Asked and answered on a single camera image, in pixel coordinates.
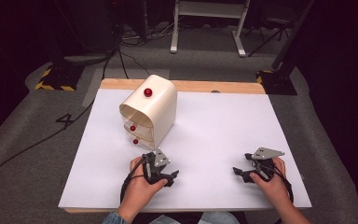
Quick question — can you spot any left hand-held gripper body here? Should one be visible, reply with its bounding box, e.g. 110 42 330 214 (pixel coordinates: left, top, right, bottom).
142 148 172 186

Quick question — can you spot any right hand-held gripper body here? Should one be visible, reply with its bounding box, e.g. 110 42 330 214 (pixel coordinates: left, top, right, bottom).
244 147 285 182

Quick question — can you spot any cream drawer cabinet red knob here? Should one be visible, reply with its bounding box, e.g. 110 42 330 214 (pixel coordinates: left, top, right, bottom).
118 74 178 151

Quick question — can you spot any person's left hand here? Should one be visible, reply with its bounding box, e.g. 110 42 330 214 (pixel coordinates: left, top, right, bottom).
121 156 169 207

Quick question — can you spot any person's right hand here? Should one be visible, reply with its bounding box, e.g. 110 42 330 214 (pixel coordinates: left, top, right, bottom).
249 156 294 208

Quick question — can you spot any cream drawer with red knob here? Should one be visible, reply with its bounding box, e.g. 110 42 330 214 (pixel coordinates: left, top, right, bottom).
122 117 154 139
124 131 155 149

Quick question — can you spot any white table mat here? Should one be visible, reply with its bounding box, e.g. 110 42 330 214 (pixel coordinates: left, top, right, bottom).
58 88 312 210

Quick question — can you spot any black yellow striped stand base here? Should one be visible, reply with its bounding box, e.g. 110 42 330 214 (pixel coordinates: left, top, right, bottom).
34 63 85 92
255 68 298 96

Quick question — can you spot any wooden table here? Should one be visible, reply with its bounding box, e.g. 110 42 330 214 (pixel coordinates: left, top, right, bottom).
63 77 306 215

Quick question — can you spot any black tripod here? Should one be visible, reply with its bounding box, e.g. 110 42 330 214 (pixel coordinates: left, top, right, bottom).
245 17 291 58

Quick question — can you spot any right hand-held gripper cable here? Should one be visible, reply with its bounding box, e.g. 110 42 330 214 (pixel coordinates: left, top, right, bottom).
260 164 295 204

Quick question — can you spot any hand-held gripper cable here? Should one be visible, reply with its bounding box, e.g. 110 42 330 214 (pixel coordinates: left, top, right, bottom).
119 156 147 203
260 164 295 204

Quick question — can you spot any left hand-held gripper cable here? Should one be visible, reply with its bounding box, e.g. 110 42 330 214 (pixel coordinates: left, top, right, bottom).
119 156 147 203

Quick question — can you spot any thin black floor cable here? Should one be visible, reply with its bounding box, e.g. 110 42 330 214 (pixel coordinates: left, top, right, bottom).
117 46 152 80

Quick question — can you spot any long black floor cable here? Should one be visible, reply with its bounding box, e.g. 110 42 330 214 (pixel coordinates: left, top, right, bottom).
0 46 119 187

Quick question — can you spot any black slanted stand post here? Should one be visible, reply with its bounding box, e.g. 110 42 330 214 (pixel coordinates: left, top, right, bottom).
270 0 317 72

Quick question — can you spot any white metal desk frame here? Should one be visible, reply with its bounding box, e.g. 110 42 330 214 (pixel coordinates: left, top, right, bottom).
170 0 252 58

